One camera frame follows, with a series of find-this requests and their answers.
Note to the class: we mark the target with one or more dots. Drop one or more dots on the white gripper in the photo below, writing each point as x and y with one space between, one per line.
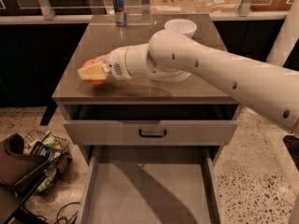
116 63

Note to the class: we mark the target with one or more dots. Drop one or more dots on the red apple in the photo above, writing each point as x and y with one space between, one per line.
94 82

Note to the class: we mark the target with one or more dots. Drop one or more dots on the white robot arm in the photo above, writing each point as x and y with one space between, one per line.
270 90

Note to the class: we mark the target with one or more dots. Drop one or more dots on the brown robot base part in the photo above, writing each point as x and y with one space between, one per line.
19 176

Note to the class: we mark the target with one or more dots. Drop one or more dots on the grey top drawer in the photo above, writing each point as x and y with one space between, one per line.
157 125

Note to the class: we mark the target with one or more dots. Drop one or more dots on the grey drawer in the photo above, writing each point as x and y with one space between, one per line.
150 185
157 125

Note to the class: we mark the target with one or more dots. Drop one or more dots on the grey drawer cabinet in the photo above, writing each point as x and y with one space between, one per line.
101 37

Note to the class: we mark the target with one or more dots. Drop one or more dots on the grey middle drawer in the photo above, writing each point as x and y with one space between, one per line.
150 185

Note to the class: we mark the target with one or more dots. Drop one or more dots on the blue silver energy drink can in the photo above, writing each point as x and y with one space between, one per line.
119 11

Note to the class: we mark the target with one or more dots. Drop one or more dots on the cardboard box left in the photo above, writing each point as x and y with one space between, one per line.
172 6

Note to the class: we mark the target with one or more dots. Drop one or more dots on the white bowl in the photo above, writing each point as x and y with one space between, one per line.
185 27

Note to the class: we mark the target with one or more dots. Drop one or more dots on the snack bag in basket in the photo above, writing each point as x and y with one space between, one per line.
43 150

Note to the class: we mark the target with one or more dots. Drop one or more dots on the black wire basket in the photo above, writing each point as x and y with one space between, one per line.
55 149

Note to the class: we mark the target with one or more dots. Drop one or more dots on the white slanted post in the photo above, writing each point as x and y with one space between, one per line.
287 37

